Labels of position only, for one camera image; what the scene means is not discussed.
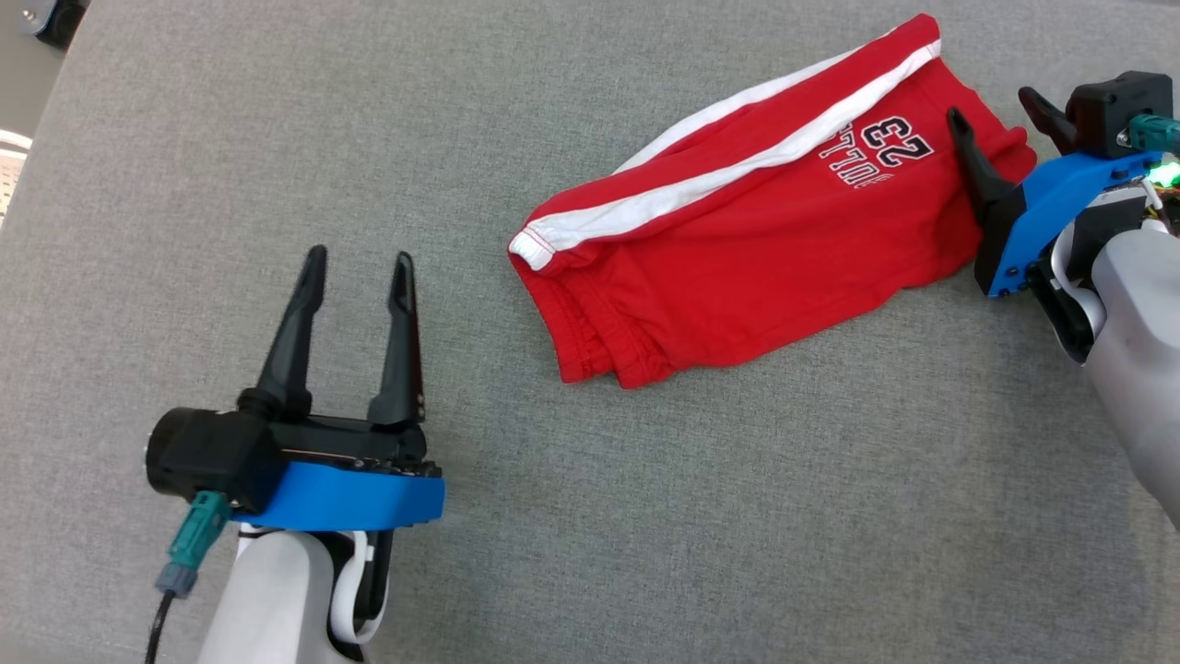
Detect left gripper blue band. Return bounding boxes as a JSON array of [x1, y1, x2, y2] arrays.
[[230, 244, 447, 533]]

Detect right camera cable teal plug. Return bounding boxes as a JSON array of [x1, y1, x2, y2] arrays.
[[1120, 113, 1180, 157]]

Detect white flat object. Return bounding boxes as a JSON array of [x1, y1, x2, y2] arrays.
[[0, 129, 34, 228]]

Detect left camera cable teal plug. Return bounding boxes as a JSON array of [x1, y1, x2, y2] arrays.
[[143, 491, 232, 664]]

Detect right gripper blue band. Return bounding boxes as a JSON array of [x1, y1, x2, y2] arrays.
[[947, 86, 1167, 299]]

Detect black caster wheel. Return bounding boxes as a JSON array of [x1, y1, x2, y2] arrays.
[[20, 0, 91, 52]]

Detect red shorts white stripe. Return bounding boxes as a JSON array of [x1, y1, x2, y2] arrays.
[[507, 13, 1038, 388]]

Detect camera cable teal plug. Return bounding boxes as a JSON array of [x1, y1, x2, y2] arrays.
[[1120, 113, 1180, 157], [143, 491, 232, 664]]

